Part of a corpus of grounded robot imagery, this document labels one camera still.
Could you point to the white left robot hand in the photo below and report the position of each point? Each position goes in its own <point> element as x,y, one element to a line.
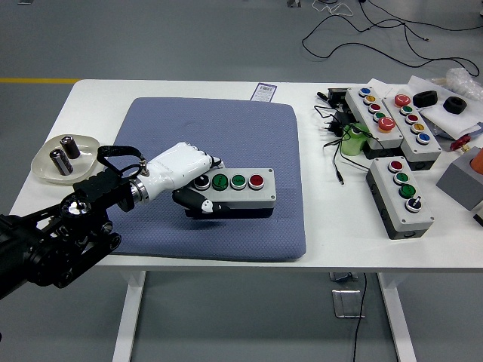
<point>177,166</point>

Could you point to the grey four-control button box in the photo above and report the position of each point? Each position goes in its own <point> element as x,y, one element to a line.
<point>249,198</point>
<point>388,200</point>

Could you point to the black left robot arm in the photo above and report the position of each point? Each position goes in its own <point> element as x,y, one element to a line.
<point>94,188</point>

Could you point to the grey five-button box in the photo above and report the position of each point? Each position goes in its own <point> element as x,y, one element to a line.
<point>362,109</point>
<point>428,149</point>

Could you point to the red mushroom button part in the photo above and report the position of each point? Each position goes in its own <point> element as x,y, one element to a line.
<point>459,143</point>

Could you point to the blue-grey textured mat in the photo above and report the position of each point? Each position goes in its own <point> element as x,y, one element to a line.
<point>226,132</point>

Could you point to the white shallow dish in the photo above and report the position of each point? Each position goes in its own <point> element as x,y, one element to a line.
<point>85,158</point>

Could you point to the black metal cylinder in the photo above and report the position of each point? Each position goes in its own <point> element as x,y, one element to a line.
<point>61,163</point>
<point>71,148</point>

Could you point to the purple label card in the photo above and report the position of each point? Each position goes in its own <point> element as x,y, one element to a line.
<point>263,92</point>

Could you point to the white table leg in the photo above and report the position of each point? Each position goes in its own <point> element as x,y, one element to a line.
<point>128,313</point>
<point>396,316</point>

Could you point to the black pen-shaped probe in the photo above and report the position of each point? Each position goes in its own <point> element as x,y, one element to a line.
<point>322,95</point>

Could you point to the black electronic device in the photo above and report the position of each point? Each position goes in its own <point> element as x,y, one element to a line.
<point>336,96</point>

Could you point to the green plastic cylinder piece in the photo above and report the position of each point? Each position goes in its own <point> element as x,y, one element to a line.
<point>352,145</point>

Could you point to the metal floor plate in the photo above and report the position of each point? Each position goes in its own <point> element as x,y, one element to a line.
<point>345,303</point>

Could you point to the white paper sheet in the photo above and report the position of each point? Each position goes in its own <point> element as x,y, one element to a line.
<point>445,120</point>

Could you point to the grey block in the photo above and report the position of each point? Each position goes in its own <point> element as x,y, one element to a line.
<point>458,181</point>

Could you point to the clear bubble wrap bag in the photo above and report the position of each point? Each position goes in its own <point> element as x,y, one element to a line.
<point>462,81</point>

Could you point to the orange cylinder piece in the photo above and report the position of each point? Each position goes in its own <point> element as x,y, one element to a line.
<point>478,160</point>

